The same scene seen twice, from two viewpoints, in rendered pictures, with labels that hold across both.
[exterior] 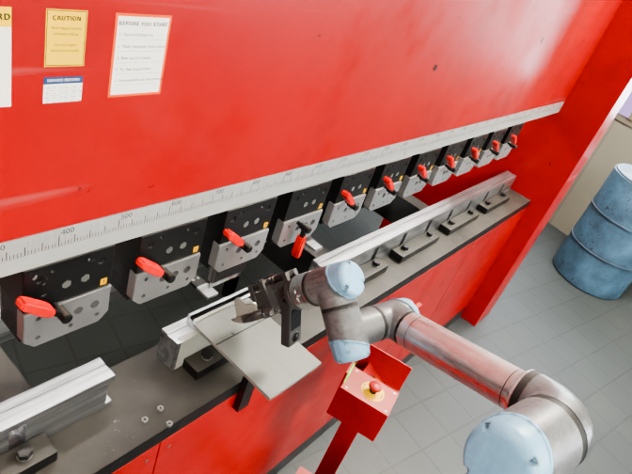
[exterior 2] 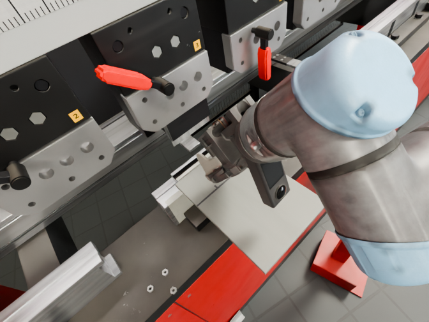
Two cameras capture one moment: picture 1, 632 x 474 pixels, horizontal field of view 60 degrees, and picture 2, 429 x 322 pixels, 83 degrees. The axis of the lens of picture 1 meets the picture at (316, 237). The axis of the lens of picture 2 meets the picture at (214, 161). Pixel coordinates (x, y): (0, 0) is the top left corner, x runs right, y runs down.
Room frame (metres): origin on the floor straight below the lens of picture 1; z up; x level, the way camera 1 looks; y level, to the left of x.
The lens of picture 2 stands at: (0.70, -0.05, 1.43)
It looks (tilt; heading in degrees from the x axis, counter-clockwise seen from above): 50 degrees down; 30
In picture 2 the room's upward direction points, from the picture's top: 15 degrees counter-clockwise
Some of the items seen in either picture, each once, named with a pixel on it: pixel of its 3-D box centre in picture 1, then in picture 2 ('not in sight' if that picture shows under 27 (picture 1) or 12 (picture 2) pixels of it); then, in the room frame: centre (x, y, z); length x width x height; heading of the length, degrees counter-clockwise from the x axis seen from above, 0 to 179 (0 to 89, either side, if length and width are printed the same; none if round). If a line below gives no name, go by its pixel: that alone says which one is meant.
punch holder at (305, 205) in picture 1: (292, 205); (242, 11); (1.18, 0.08, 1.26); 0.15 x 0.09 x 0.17; 150
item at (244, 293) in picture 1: (222, 307); (207, 155); (1.04, 0.16, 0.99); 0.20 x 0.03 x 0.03; 150
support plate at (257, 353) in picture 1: (258, 344); (244, 193); (0.95, 0.04, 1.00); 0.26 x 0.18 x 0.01; 60
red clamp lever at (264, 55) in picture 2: (298, 239); (262, 54); (1.13, 0.04, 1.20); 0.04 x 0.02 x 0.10; 60
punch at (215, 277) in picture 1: (229, 266); (186, 116); (1.03, 0.17, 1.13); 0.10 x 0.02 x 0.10; 150
